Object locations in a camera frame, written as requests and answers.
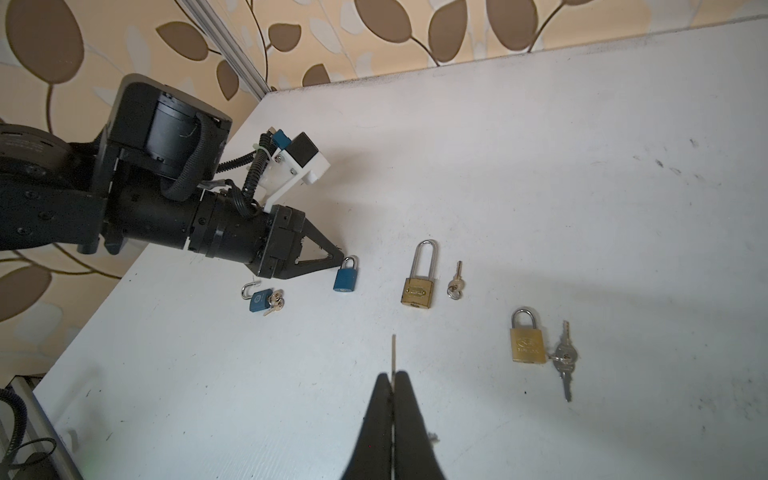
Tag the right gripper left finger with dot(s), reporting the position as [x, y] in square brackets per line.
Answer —
[372, 454]

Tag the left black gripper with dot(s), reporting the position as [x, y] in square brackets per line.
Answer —
[295, 247]

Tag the small brass padlock with keys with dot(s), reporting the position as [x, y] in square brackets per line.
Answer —
[527, 342]

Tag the blue padlock shackle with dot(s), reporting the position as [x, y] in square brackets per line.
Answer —
[346, 277]

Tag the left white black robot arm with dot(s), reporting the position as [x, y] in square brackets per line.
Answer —
[155, 173]

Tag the blue padlock with keys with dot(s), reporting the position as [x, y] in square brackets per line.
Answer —
[260, 300]

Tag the small brass padlock key bunch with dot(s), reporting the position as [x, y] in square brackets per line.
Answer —
[564, 358]

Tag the small silver key with ring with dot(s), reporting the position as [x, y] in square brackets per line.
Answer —
[457, 284]

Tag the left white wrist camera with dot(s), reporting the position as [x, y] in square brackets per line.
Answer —
[295, 160]

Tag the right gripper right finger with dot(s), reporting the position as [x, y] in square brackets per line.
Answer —
[414, 456]

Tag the large brass padlock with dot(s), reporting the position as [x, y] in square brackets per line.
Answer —
[418, 290]

